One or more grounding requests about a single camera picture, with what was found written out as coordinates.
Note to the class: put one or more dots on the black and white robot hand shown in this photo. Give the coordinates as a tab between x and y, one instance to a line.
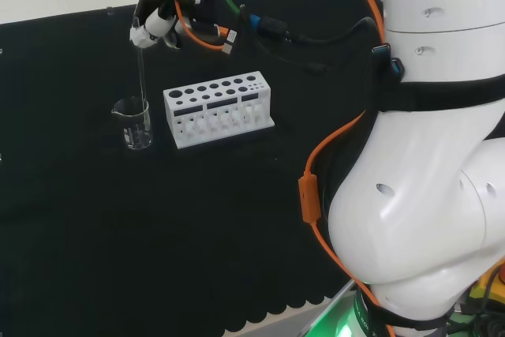
158	23

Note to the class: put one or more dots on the clear glass rod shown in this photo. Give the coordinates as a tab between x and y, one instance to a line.
142	76

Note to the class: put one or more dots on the white test tube rack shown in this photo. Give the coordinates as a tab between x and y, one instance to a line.
170	116

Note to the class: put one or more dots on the clear glass beaker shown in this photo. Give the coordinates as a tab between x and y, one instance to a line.
134	139

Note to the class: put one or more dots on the black cloth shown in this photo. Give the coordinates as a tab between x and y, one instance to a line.
158	214

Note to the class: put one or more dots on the yellow stop button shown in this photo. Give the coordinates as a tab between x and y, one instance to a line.
485	289

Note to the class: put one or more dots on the grey base plate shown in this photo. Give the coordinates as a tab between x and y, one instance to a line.
307	321

